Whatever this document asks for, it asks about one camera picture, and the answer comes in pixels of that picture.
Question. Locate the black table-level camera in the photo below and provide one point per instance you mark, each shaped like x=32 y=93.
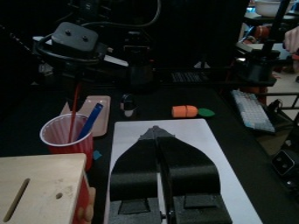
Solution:
x=285 y=163

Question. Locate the red plastic cup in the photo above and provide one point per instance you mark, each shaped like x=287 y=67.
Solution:
x=74 y=150

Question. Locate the black stand with pole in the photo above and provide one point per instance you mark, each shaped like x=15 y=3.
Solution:
x=259 y=64

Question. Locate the wooden box with red front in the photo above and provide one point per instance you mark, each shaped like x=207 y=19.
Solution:
x=43 y=186

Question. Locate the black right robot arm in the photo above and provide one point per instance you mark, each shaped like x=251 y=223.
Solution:
x=141 y=70

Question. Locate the white cutting board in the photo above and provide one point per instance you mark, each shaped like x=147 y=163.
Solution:
x=234 y=180

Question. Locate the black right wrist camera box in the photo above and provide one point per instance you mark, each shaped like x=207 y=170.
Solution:
x=74 y=39

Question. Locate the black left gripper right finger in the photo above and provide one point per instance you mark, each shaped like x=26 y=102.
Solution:
x=191 y=175

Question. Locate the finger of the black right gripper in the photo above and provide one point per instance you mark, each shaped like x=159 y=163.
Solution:
x=70 y=78
x=86 y=78

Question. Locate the blue plastic utensil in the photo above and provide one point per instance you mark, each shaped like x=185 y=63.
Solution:
x=90 y=119

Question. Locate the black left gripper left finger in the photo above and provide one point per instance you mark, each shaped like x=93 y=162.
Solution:
x=133 y=175

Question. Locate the small metal pail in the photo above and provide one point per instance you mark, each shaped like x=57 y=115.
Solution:
x=129 y=105

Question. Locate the pink cloth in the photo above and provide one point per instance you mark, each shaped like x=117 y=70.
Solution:
x=293 y=39

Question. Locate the light grey keyboard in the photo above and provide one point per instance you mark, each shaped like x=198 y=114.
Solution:
x=253 y=112

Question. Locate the small teal piece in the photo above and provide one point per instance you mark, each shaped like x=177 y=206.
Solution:
x=97 y=155

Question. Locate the white bowl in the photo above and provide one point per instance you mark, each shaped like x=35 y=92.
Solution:
x=270 y=7

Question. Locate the orange toy carrot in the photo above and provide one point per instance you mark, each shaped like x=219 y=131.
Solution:
x=185 y=111

